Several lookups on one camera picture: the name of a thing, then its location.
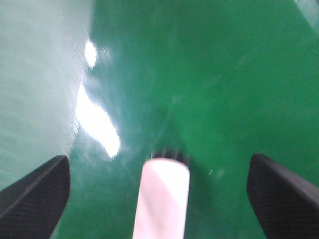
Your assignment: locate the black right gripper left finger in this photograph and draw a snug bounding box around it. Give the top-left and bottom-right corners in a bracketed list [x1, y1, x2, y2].
[0, 155, 70, 239]

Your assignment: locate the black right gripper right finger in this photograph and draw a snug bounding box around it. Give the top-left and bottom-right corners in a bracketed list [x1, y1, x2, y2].
[246, 154, 319, 239]

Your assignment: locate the pink broom with black bristles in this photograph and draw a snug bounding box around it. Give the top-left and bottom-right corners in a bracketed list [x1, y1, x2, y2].
[132, 150, 190, 239]

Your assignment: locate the green conveyor belt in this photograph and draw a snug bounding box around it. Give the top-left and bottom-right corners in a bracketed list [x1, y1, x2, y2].
[0, 0, 319, 239]

